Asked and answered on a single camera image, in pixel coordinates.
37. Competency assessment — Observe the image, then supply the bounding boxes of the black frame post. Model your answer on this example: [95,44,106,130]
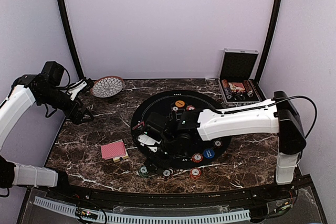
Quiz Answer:
[57,0,85,79]
[255,0,281,83]

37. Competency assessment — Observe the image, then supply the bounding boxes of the blue small blind button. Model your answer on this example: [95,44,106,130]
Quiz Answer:
[203,148,215,159]

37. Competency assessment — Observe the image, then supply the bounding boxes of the green poker chip stack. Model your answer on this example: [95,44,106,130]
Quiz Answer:
[138,166,149,178]

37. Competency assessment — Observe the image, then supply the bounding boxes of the right black frame post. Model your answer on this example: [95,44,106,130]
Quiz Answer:
[255,0,281,83]

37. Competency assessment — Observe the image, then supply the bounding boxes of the red poker chip stack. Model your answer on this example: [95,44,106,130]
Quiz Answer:
[190,168,202,179]

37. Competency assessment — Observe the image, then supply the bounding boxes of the aluminium poker chip case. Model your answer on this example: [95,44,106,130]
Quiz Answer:
[218,49,265,108]

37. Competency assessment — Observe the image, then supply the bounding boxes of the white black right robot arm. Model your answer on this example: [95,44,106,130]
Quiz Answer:
[137,91,307,185]

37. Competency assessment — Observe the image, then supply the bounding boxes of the white slotted cable duct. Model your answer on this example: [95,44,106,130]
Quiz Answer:
[33,196,250,223]

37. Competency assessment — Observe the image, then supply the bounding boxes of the brown poker chip stack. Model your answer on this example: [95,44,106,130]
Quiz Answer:
[162,168,174,178]

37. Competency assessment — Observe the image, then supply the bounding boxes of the round black poker mat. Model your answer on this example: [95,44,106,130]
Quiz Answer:
[131,90,232,169]

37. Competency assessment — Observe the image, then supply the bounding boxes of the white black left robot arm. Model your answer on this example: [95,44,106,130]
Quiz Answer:
[1,74,94,189]

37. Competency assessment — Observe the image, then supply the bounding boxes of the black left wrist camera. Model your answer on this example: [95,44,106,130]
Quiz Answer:
[41,61,65,86]

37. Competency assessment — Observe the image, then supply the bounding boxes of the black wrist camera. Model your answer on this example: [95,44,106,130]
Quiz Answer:
[41,61,65,86]
[143,112,168,142]

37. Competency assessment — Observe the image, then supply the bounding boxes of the floral patterned ceramic bowl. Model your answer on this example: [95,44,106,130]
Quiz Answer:
[90,76,124,98]

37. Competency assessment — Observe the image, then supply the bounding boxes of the black front table rail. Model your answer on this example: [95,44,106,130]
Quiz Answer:
[43,181,298,209]

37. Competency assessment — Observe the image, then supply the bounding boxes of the left black frame post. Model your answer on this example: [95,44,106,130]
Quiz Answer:
[57,0,85,79]

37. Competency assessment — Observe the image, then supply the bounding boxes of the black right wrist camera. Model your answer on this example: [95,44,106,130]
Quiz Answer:
[143,112,168,142]

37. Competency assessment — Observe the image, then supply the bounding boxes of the red playing card deck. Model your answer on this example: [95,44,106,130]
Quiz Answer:
[101,140,126,159]

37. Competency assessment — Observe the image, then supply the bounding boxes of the orange dealer button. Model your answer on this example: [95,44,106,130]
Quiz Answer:
[175,100,185,108]

